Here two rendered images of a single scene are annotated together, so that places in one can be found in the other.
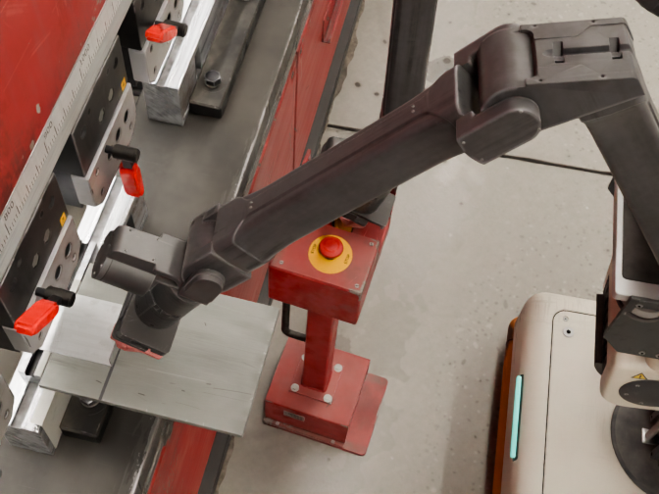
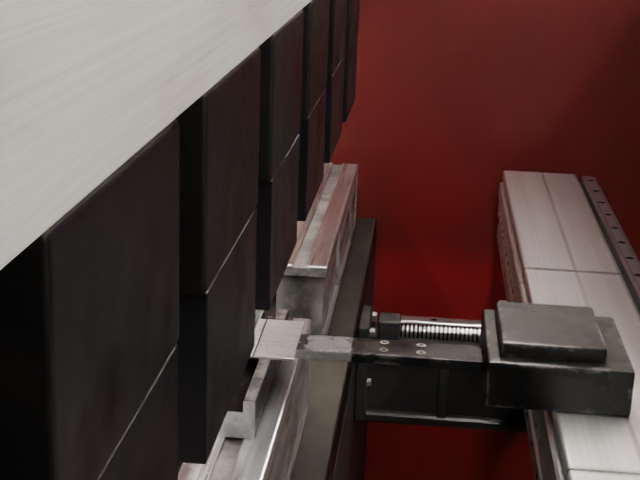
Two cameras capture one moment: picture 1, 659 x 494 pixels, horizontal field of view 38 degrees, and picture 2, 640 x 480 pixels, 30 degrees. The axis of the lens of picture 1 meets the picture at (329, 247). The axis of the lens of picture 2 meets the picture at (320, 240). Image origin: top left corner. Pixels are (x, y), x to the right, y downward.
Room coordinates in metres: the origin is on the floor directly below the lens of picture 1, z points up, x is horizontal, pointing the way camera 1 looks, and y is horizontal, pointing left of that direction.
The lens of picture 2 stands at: (1.42, 0.35, 1.36)
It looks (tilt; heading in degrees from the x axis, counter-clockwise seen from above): 17 degrees down; 177
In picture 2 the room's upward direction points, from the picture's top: 2 degrees clockwise
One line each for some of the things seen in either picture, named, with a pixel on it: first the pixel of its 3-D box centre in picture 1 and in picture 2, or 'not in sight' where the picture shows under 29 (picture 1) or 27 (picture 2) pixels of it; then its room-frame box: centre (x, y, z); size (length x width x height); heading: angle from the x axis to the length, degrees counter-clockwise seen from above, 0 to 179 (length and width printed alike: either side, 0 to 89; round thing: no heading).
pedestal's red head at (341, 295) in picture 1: (331, 238); not in sight; (0.81, 0.00, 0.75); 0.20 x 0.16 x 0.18; 167
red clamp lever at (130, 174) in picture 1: (126, 171); not in sight; (0.64, 0.26, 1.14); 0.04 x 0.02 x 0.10; 82
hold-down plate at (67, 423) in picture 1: (118, 336); not in sight; (0.53, 0.28, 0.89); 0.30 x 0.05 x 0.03; 172
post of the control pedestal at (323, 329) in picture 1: (322, 328); not in sight; (0.81, 0.00, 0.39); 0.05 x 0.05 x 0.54; 77
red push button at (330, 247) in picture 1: (330, 250); not in sight; (0.76, 0.00, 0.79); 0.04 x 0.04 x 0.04
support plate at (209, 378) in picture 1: (163, 346); not in sight; (0.48, 0.20, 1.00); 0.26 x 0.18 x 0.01; 82
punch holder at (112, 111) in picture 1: (76, 120); (221, 147); (0.67, 0.32, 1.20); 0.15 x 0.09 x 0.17; 172
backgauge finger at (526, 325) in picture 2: not in sight; (458, 346); (0.53, 0.51, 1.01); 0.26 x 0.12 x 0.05; 82
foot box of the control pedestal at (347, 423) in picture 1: (328, 392); not in sight; (0.80, -0.03, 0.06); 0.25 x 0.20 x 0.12; 77
